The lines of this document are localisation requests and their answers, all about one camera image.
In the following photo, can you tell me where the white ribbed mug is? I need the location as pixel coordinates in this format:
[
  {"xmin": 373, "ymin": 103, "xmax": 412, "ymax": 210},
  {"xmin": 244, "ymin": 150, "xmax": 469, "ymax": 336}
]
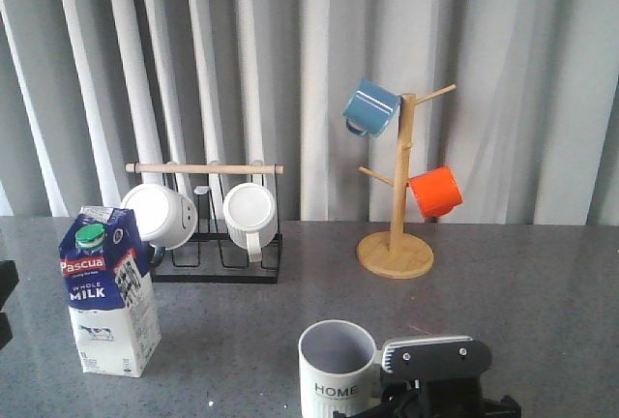
[{"xmin": 223, "ymin": 183, "xmax": 277, "ymax": 262}]

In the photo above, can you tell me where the white HOME mug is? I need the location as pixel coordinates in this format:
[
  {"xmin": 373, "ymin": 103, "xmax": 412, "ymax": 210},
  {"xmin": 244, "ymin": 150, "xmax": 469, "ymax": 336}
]
[{"xmin": 298, "ymin": 319, "xmax": 378, "ymax": 417}]

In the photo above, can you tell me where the black wire mug rack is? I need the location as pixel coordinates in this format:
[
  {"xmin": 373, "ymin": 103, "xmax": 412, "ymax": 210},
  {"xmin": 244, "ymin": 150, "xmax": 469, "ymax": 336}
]
[{"xmin": 126, "ymin": 163, "xmax": 283, "ymax": 284}]

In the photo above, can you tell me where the blue enamel mug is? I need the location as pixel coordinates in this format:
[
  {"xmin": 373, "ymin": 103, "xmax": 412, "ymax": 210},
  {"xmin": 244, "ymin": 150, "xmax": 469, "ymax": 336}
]
[{"xmin": 343, "ymin": 78, "xmax": 401, "ymax": 137}]

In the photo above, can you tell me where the blue white milk carton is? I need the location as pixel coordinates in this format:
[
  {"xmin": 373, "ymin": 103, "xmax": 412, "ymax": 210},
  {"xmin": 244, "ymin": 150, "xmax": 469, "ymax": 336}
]
[{"xmin": 59, "ymin": 205, "xmax": 161, "ymax": 377}]

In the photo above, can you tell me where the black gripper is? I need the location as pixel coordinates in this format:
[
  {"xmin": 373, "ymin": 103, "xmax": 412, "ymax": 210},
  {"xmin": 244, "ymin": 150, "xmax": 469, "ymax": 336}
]
[
  {"xmin": 354, "ymin": 373, "xmax": 521, "ymax": 417},
  {"xmin": 0, "ymin": 260, "xmax": 18, "ymax": 349}
]

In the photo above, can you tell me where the white smiley face mug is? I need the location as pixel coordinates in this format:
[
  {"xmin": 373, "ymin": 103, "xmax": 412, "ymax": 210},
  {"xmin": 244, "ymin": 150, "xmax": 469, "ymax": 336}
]
[{"xmin": 121, "ymin": 184, "xmax": 198, "ymax": 250}]

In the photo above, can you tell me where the grey pleated curtain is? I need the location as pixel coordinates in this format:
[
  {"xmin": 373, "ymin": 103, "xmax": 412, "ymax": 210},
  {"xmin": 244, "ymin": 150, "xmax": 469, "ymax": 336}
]
[{"xmin": 1, "ymin": 0, "xmax": 618, "ymax": 225}]

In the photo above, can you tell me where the orange enamel mug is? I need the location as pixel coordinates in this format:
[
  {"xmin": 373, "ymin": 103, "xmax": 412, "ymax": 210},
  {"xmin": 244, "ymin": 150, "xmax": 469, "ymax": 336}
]
[{"xmin": 408, "ymin": 166, "xmax": 463, "ymax": 218}]

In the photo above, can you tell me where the wooden mug tree stand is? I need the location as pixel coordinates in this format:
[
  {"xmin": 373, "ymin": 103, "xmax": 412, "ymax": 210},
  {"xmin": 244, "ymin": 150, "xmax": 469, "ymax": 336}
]
[{"xmin": 357, "ymin": 84, "xmax": 457, "ymax": 280}]

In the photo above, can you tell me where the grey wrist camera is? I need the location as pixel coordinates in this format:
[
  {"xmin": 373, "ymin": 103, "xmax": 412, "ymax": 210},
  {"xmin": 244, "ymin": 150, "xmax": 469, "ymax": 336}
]
[{"xmin": 380, "ymin": 335, "xmax": 492, "ymax": 381}]

